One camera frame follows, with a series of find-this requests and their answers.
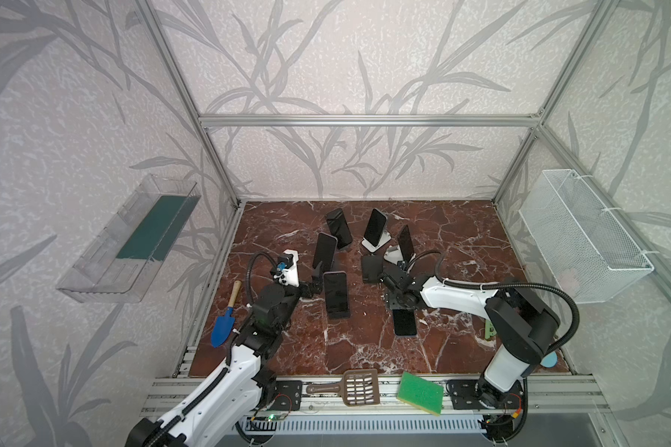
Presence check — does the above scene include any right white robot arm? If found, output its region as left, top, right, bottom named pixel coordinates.
left=378, top=258, right=581, bottom=408

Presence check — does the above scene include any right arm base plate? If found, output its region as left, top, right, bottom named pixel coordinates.
left=445, top=379, right=525, bottom=412

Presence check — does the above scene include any brown slotted scoop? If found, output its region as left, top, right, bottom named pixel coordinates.
left=306, top=369, right=380, bottom=407

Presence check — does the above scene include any light blue plastic shovel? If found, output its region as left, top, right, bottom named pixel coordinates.
left=540, top=351, right=558, bottom=369

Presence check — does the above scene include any white wire basket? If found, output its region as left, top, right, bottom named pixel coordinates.
left=519, top=169, right=654, bottom=304

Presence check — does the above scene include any blue shovel wooden handle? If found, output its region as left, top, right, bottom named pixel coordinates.
left=211, top=280, right=242, bottom=348

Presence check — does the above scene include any green plastic hook toy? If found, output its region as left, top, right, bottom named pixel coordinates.
left=485, top=320, right=497, bottom=341

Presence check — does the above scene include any aluminium front rail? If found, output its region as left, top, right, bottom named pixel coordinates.
left=139, top=374, right=611, bottom=420

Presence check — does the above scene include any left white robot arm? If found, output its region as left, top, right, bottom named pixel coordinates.
left=125, top=250, right=311, bottom=446

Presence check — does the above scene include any pink object in basket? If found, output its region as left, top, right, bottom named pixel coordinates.
left=557, top=268, right=581, bottom=295

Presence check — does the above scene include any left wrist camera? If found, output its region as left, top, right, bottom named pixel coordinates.
left=272, top=250, right=299, bottom=287

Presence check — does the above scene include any black phone on white stand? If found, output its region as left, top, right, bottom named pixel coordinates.
left=363, top=209, right=387, bottom=247

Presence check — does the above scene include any clear plastic wall tray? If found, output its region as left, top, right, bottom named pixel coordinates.
left=56, top=174, right=201, bottom=304

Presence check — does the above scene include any white phone stand back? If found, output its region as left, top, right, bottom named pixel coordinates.
left=360, top=230, right=393, bottom=253

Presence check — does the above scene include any green yellow sponge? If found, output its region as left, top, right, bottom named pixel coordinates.
left=396, top=372, right=445, bottom=416

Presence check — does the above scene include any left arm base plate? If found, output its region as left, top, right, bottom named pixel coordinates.
left=267, top=379, right=304, bottom=412

